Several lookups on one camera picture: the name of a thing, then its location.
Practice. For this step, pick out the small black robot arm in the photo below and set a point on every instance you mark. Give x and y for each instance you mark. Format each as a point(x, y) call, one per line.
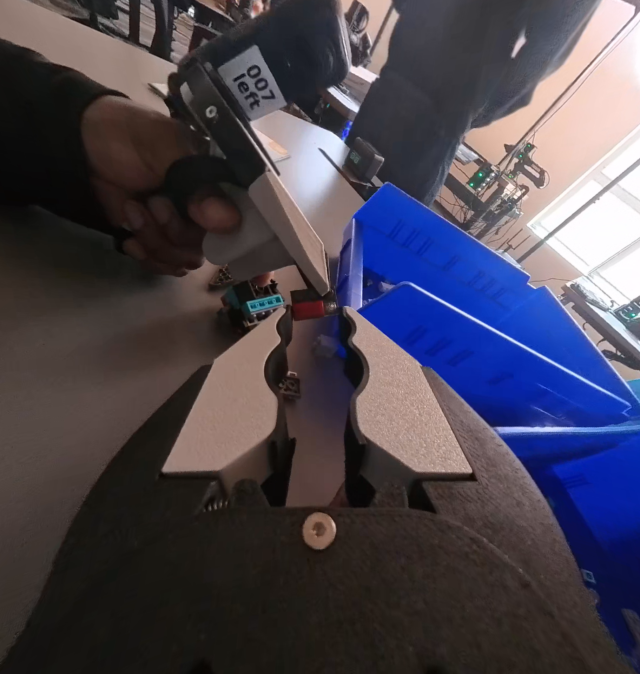
point(528, 166)
point(638, 310)

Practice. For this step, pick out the teal and black brick block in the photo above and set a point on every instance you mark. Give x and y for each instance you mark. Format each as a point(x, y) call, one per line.
point(251, 305)

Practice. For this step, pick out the window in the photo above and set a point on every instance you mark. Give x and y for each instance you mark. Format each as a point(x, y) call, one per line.
point(604, 226)

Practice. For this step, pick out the black floor lamp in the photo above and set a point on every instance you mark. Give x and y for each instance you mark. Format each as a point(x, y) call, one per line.
point(588, 210)

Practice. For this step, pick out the person's right hand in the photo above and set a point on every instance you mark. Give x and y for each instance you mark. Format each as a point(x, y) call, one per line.
point(338, 497)

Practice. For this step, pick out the small side desk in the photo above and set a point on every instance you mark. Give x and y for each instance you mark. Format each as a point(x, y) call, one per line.
point(604, 321)

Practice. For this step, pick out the small grey toy brick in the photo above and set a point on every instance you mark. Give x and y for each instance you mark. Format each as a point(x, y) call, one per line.
point(290, 387)

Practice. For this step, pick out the person's left hand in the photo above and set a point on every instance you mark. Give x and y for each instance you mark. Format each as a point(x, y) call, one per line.
point(130, 168)

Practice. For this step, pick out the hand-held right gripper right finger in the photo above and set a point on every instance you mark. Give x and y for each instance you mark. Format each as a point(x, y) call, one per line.
point(409, 421)

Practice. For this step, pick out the person's left forearm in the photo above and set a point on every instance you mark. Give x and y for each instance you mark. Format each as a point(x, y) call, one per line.
point(35, 121)

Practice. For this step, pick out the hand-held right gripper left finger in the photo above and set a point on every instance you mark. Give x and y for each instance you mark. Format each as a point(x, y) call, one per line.
point(225, 421)

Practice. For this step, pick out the robot station table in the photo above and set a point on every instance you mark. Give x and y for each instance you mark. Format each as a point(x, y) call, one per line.
point(483, 200)

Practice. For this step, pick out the black studded plate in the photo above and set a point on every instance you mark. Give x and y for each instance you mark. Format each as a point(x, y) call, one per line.
point(220, 277)

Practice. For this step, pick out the blue plastic bin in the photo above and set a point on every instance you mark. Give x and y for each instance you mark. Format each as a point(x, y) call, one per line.
point(456, 337)
point(430, 231)
point(604, 500)

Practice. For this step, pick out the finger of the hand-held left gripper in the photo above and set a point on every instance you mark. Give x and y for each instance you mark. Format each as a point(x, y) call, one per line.
point(267, 258)
point(293, 226)

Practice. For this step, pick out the small black device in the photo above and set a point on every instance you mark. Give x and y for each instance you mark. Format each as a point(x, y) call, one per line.
point(363, 156)

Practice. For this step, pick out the grey desk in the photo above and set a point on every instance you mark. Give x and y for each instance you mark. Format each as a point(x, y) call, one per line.
point(62, 395)

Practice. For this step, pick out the instruction booklet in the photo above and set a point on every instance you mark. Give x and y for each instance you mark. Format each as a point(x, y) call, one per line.
point(275, 148)

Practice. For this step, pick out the black metal frame rig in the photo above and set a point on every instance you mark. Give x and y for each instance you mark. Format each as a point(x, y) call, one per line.
point(578, 79)

